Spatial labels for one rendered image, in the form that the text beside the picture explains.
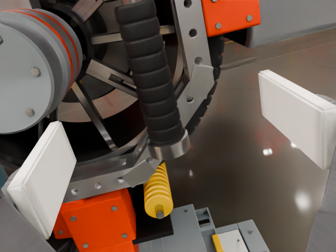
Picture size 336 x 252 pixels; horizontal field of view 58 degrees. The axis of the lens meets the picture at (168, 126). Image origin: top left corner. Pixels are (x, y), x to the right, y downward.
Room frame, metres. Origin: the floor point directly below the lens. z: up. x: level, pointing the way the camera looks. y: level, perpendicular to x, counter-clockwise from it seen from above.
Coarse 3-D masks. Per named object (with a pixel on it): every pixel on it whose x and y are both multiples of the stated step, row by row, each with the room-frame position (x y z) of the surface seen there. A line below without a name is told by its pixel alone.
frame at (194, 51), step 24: (192, 0) 0.49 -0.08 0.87; (192, 24) 0.49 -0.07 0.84; (192, 48) 0.49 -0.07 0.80; (192, 72) 0.49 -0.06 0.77; (192, 96) 0.49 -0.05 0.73; (144, 144) 0.50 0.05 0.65; (96, 168) 0.53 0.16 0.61; (120, 168) 0.49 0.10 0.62; (144, 168) 0.48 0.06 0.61; (72, 192) 0.49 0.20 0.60; (96, 192) 0.49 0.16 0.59
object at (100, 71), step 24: (48, 0) 0.59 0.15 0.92; (96, 0) 0.59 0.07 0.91; (168, 0) 0.60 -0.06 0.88; (168, 24) 0.59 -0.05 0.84; (168, 48) 0.71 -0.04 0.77; (96, 72) 0.59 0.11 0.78; (120, 72) 0.59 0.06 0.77; (48, 120) 0.78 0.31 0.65; (96, 120) 0.59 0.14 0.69; (120, 120) 0.73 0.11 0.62; (0, 144) 0.59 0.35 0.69; (24, 144) 0.63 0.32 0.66; (72, 144) 0.66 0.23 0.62; (96, 144) 0.64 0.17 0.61; (120, 144) 0.58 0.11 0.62
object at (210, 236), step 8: (200, 216) 0.85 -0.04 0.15; (208, 216) 0.84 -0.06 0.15; (200, 224) 0.78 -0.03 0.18; (208, 224) 0.78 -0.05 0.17; (208, 232) 0.76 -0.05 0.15; (216, 232) 0.74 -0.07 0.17; (208, 240) 0.74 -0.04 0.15; (216, 240) 0.70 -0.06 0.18; (72, 248) 0.83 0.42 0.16; (208, 248) 0.70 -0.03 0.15; (216, 248) 0.67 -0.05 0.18
